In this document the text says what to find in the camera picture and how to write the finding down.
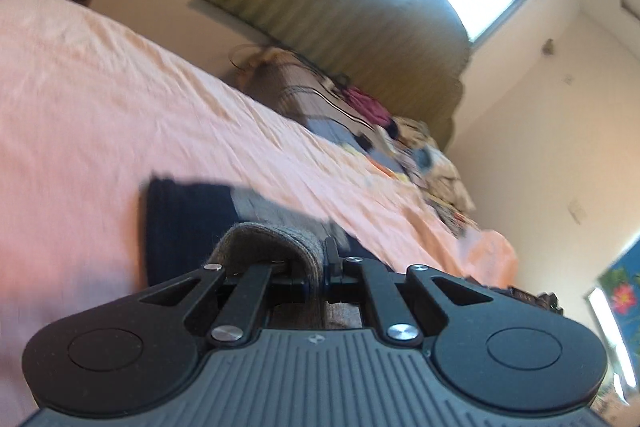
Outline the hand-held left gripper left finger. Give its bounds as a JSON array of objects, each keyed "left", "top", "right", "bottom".
[{"left": 140, "top": 262, "right": 274, "bottom": 349}]

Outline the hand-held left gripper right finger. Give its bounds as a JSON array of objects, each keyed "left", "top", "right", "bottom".
[{"left": 324, "top": 236, "right": 494, "bottom": 349}]

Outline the grey sweater with navy sleeves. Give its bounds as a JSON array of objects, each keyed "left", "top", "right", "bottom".
[{"left": 144, "top": 176, "right": 392, "bottom": 331}]

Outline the pile of patterned clothes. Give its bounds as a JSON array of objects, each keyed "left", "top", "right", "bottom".
[{"left": 369, "top": 116, "right": 477, "bottom": 239}]

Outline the magenta cloth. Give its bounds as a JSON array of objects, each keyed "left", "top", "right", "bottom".
[{"left": 344, "top": 86, "right": 392, "bottom": 126}]

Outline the olive padded headboard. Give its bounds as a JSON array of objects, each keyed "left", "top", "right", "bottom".
[{"left": 188, "top": 0, "right": 474, "bottom": 154}]

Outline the pink bed sheet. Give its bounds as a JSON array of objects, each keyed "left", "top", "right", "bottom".
[{"left": 0, "top": 0, "right": 519, "bottom": 419}]

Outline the blue floral curtain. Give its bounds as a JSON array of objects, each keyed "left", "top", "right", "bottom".
[{"left": 586, "top": 243, "right": 640, "bottom": 400}]

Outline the black cable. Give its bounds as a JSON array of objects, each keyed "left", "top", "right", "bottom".
[{"left": 229, "top": 41, "right": 268, "bottom": 74}]

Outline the wall socket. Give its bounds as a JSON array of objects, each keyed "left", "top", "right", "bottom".
[{"left": 569, "top": 199, "right": 591, "bottom": 226}]

